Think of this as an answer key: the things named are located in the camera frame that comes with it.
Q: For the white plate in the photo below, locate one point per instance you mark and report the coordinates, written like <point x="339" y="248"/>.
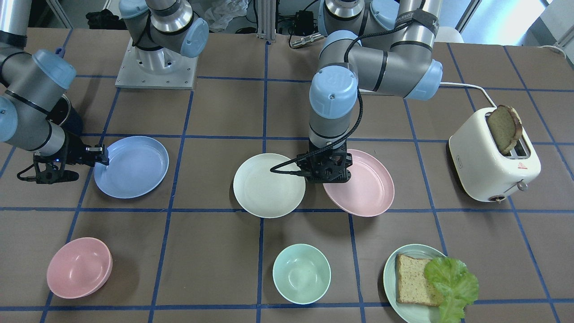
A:
<point x="264" y="193"/>

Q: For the green bowl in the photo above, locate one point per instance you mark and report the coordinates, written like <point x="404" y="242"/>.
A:
<point x="301" y="274"/>

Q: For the green lettuce leaf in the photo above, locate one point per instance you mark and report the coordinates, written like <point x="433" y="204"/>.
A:
<point x="455" y="283"/>

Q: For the bread slice in toaster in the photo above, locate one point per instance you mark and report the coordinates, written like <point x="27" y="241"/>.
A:
<point x="505" y="127"/>

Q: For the aluminium frame post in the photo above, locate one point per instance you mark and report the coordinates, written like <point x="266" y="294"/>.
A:
<point x="266" y="17"/>

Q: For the white toaster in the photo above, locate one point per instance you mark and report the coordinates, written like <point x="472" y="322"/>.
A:
<point x="484" y="173"/>

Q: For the bread slice on plate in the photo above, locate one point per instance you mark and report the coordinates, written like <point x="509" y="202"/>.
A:
<point x="412" y="285"/>

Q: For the pink bowl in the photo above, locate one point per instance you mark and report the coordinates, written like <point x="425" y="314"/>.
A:
<point x="79" y="268"/>

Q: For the blue plate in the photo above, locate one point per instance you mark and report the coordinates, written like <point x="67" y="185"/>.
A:
<point x="137" y="165"/>

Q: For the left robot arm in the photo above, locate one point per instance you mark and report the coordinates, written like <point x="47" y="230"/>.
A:
<point x="382" y="46"/>

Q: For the green plate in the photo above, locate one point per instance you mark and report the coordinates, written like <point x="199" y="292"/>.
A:
<point x="410" y="313"/>

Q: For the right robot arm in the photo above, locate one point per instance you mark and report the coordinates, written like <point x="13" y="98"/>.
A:
<point x="35" y="84"/>

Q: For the pink plate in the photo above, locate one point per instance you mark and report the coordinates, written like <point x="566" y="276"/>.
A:
<point x="370" y="190"/>

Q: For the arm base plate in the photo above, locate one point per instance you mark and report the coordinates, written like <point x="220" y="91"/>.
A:
<point x="161" y="69"/>

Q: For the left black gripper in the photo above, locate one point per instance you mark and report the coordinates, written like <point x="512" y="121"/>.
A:
<point x="345" y="160"/>

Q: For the blue saucepan with lid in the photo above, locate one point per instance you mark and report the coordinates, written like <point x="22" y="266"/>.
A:
<point x="63" y="114"/>

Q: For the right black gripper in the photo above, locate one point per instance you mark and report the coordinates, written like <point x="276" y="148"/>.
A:
<point x="73" y="146"/>

